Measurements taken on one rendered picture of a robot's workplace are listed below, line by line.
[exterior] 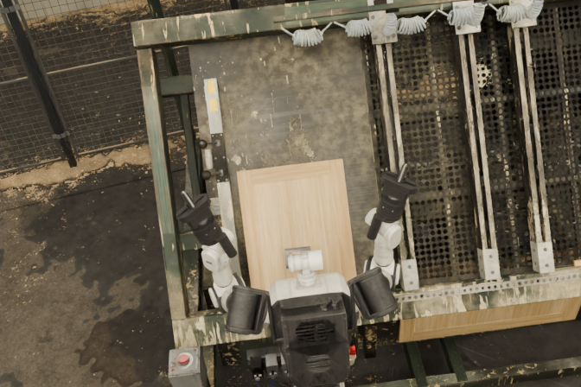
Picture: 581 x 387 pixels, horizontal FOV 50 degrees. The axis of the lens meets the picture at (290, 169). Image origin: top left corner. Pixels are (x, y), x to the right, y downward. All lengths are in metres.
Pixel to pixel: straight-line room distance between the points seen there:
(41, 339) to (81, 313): 0.26
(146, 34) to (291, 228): 0.96
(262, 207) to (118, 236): 1.93
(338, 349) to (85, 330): 2.18
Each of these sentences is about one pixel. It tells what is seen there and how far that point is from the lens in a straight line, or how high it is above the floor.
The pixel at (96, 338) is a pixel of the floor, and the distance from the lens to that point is 3.85.
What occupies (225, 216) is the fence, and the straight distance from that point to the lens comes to 2.53.
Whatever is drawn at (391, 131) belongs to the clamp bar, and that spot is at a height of 1.43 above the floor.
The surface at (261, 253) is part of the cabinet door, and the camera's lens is 2.57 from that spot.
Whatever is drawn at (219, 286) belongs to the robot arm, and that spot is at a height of 1.18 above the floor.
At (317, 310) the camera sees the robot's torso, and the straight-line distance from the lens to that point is 1.95.
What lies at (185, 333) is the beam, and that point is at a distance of 2.63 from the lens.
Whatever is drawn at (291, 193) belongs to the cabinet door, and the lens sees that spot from 2.54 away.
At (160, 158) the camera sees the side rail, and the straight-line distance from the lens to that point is 2.54.
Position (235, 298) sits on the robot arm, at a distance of 2.07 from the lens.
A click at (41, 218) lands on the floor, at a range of 4.67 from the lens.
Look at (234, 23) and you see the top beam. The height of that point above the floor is 1.83.
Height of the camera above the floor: 2.99
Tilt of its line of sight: 41 degrees down
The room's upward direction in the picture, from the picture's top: 6 degrees counter-clockwise
